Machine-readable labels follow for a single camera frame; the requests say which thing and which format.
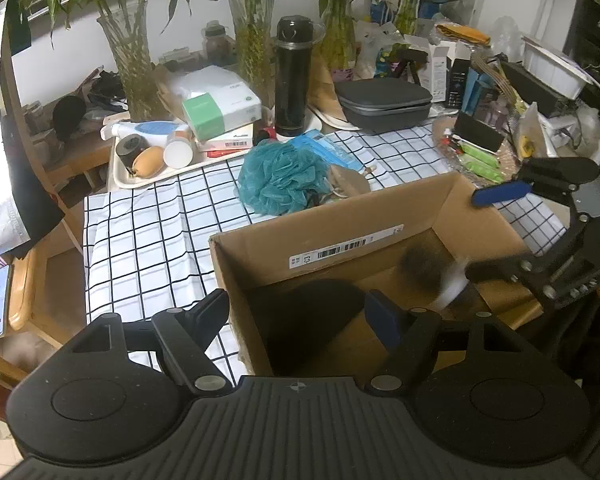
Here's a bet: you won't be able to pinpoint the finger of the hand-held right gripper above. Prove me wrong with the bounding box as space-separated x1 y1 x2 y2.
467 240 581 310
472 156 600 226

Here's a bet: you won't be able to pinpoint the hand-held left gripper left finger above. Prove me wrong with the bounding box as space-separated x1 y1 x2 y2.
62 288 231 396

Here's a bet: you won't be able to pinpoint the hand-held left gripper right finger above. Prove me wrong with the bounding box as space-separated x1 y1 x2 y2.
365 290 537 394

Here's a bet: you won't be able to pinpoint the black and white fluffy item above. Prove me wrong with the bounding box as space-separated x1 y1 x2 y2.
400 244 477 312

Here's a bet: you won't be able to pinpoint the cardboard box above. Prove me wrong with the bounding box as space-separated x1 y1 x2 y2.
209 171 547 379

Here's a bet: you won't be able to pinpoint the beige fabric pouch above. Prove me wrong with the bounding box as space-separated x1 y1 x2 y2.
324 162 377 202

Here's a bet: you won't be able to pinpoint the teal bath pouf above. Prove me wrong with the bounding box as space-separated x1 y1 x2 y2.
236 139 339 216

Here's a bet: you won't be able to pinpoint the green snack packets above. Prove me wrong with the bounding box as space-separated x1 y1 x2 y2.
449 142 504 182

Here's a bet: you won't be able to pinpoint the black flat card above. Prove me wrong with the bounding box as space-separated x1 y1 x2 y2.
452 109 506 154

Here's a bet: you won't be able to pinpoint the tan paper packet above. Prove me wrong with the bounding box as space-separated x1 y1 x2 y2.
514 102 561 161

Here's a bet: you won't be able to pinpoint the black checked white tablecloth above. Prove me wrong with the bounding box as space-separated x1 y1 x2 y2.
82 122 572 377

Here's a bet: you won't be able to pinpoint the blue carton box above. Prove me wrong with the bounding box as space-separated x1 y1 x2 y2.
462 67 496 114

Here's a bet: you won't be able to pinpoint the black rectangular box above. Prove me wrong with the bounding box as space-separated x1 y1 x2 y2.
500 59 581 116

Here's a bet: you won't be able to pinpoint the black carton box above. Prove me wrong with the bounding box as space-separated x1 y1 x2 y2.
447 58 471 109

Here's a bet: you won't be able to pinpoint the white carton box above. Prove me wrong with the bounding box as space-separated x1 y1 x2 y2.
424 39 474 104

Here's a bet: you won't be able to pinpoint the white plastic container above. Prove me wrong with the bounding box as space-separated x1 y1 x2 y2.
522 34 600 101

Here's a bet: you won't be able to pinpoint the grey zip case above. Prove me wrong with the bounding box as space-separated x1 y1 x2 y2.
334 78 434 135

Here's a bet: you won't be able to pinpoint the white plastic tray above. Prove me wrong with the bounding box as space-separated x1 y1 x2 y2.
107 127 254 190

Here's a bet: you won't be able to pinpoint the black clamp tool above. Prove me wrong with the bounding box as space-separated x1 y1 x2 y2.
392 48 431 86

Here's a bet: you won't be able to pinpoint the orange yellow packet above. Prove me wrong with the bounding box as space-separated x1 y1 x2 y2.
434 22 491 46

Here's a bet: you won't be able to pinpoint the tan egg-shaped sponge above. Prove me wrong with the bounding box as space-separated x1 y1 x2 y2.
132 145 166 180

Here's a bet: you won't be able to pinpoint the white capped bottle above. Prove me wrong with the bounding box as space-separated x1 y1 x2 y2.
162 129 196 170

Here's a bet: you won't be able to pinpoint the wooden chair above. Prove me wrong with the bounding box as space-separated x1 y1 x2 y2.
0 232 87 388

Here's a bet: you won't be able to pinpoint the pink flat box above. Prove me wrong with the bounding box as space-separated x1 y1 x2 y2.
195 122 255 154

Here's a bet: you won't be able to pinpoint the blue plastic packet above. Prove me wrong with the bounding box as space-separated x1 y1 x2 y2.
287 129 367 174

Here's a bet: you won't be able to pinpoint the black tape roll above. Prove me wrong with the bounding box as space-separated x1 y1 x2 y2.
115 133 150 170

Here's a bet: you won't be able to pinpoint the white plate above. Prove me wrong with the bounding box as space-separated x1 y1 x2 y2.
307 104 367 134

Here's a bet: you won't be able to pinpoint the white plastic bag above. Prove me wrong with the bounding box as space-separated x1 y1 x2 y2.
352 19 406 81

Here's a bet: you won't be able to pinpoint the white blue-label spray bottle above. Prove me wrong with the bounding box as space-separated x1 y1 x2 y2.
100 119 184 144

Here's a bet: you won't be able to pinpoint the brown paper bag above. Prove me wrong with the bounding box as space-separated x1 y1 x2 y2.
307 54 346 111

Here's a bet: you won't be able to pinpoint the wooden side table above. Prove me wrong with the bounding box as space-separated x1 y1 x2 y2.
20 105 117 197

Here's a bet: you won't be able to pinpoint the green white tissue pack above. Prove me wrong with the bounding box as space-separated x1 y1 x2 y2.
181 80 263 142

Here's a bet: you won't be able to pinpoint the black thermos bottle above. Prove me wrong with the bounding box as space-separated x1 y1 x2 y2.
274 16 327 139

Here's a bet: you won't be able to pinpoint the clear plastic bag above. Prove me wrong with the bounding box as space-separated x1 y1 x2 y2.
172 65 247 102

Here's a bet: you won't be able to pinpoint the black round object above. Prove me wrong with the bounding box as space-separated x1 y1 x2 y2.
52 94 89 144

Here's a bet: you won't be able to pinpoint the black tangled items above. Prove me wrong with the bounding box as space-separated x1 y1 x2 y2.
76 66 129 114

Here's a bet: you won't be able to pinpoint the small clear plastic box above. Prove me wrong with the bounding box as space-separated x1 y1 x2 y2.
159 48 201 66

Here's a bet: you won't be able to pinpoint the dark glass jar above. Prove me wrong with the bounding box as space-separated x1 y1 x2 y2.
202 20 236 66

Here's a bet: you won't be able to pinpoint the dark green cloth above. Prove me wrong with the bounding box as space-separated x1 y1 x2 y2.
2 0 34 59

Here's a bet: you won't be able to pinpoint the striped ribbon cable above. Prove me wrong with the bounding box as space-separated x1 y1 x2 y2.
469 54 521 99

